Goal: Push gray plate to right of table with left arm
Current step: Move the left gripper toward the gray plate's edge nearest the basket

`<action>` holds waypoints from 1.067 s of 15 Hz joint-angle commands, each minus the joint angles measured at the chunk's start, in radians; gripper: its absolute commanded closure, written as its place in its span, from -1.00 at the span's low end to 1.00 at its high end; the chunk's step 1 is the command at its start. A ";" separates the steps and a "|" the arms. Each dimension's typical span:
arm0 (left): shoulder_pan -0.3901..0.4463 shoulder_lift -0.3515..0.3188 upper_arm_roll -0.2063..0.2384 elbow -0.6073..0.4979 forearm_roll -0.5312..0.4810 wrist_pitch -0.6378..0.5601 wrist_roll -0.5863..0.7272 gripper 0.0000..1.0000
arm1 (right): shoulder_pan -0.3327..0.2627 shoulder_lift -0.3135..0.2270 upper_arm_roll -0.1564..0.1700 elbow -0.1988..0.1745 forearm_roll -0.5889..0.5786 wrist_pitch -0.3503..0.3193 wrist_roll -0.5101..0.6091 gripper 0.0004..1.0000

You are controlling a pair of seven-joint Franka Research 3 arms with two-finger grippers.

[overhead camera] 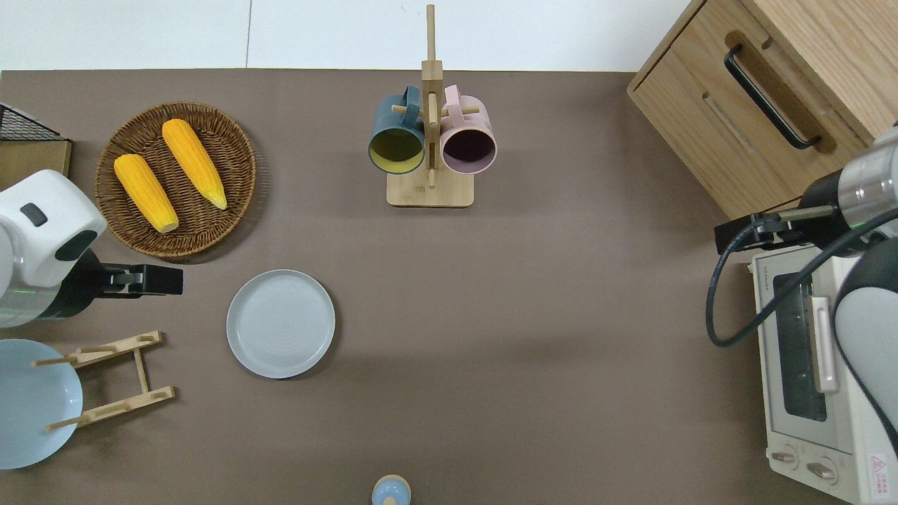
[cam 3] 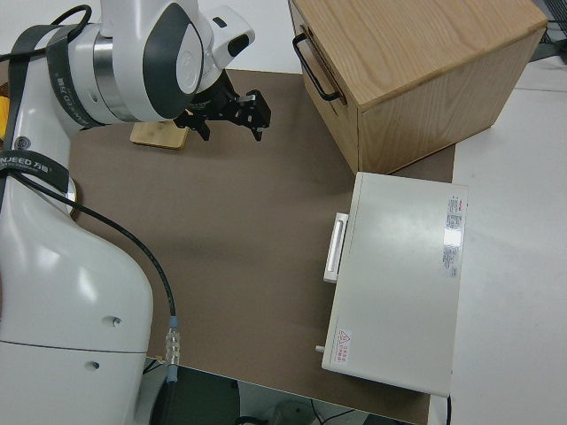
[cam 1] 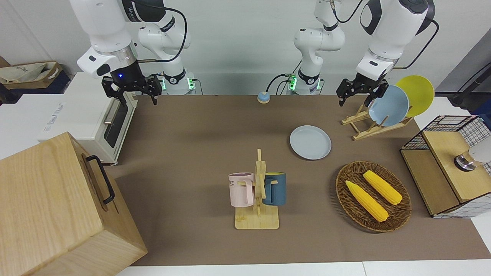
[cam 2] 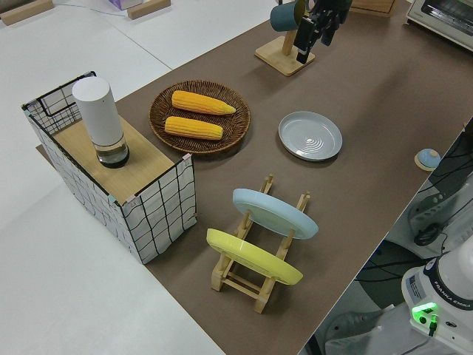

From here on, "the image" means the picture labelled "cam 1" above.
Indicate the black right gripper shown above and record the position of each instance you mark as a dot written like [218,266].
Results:
[126,78]

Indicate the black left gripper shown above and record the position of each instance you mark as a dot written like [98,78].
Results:
[366,82]

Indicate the gray plate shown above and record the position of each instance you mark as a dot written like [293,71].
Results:
[310,142]

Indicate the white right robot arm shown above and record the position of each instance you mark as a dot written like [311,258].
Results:
[103,23]

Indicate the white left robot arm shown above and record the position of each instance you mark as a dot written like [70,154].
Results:
[391,27]

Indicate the light blue plate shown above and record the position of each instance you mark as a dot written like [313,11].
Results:
[388,105]

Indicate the yellow plate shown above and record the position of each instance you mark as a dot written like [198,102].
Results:
[420,92]

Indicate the wooden dish rack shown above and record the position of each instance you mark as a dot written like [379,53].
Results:
[368,132]

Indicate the white toaster oven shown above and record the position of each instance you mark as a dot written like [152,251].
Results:
[92,115]

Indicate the dark blue crate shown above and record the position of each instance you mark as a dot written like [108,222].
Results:
[57,86]

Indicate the cardboard box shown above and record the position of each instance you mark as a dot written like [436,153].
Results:
[46,80]

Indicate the brown table mat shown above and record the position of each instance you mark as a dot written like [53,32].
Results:
[191,153]

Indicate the yellow corn cob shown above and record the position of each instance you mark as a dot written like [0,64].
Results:
[366,201]
[383,187]

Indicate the blue wooden desk bell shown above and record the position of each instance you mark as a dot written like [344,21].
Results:
[263,97]

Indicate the black stand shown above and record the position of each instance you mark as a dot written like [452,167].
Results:
[466,92]

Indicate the beige tote bag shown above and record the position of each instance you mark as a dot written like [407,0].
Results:
[23,73]

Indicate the brown wicker basket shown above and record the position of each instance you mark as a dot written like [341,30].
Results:
[399,214]

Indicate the dark blue mug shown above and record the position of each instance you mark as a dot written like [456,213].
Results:
[278,189]

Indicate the white cylinder with glass base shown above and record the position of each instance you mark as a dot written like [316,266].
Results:
[481,151]

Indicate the pink mug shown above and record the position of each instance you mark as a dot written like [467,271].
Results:
[239,191]

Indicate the wooden mug tree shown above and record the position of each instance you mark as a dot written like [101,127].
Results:
[257,220]

